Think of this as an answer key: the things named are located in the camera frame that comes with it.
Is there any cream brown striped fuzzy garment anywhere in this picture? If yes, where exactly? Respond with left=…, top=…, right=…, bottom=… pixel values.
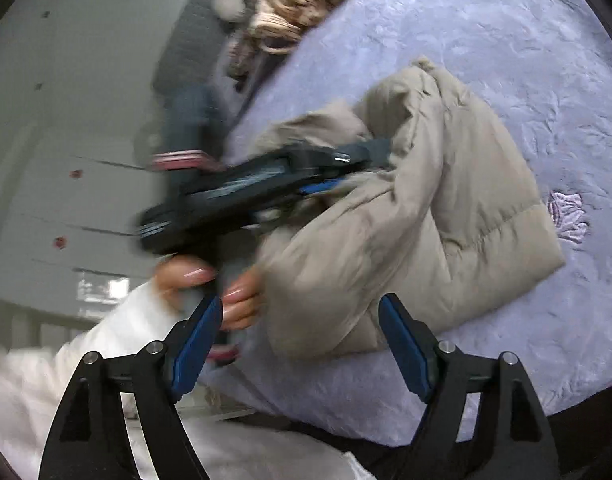
left=227, top=0, right=344, bottom=81

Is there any person's left hand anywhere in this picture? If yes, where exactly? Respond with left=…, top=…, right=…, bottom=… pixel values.
left=153, top=254, right=265, bottom=332

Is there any white sleeved left forearm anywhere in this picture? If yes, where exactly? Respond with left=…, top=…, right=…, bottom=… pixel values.
left=0, top=284, right=367, bottom=479

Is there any grey quilted pillow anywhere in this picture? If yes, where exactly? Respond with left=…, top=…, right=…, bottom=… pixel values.
left=152, top=0, right=251, bottom=114

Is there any beige quilted puffer jacket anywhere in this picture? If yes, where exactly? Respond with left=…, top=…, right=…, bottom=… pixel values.
left=251, top=58, right=565, bottom=359

